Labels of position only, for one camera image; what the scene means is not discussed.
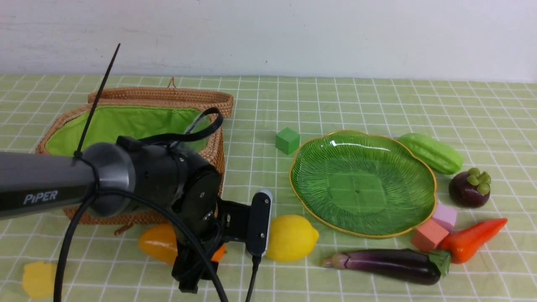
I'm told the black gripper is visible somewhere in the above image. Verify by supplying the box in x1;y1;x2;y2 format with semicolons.
172;168;250;294

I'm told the orange carrot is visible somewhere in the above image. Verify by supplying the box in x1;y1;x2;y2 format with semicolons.
439;218;508;264

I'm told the purple eggplant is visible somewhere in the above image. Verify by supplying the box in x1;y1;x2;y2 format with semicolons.
321;248;451;285

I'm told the lilac foam cube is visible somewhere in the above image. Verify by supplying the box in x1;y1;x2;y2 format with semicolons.
432;203;458;233

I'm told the pink foam cube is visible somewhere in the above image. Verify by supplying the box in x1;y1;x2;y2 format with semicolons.
411;219;449;253

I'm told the yellow foam block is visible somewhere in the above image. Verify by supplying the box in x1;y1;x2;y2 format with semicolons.
22;261;57;299

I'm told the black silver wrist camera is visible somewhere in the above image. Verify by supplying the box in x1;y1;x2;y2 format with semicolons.
246;189;273;258

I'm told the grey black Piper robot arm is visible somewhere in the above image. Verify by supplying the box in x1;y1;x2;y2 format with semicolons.
0;135;272;302

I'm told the green leaf-shaped glass plate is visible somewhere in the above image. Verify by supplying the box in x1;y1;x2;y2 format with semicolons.
288;130;438;239

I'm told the green foam cube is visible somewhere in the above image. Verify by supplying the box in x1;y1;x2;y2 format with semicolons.
275;128;301;155

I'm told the yellow lemon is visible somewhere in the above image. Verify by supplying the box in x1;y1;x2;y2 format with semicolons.
266;214;320;262

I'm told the black zip tie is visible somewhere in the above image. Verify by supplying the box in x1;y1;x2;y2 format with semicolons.
73;43;121;159

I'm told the orange yellow mango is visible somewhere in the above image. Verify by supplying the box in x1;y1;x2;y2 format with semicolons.
138;224;227;266

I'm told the dark purple mangosteen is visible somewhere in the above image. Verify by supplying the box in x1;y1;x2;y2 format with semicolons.
448;167;491;208

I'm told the woven wicker basket green lining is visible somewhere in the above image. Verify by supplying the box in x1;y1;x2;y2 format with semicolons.
35;104;203;228

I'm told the green ridged gourd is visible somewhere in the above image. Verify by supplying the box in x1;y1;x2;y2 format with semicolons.
398;133;464;174

